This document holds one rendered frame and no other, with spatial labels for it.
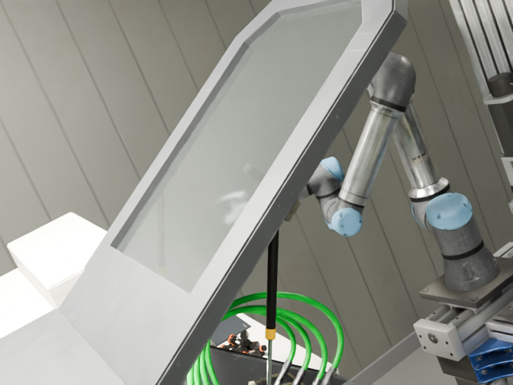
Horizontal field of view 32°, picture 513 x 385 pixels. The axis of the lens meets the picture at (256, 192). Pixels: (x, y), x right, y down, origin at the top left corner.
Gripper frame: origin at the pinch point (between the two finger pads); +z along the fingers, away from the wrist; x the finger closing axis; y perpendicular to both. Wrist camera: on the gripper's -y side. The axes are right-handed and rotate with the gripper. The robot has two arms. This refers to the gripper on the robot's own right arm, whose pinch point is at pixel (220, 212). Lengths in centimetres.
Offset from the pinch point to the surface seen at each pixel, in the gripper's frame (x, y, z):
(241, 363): -32.3, 26.3, 9.8
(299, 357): -9.5, 46.8, -3.8
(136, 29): 137, -30, 4
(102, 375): -85, -16, 29
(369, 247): 146, 109, -53
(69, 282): -32, -13, 38
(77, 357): -71, -14, 35
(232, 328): 30, 52, 13
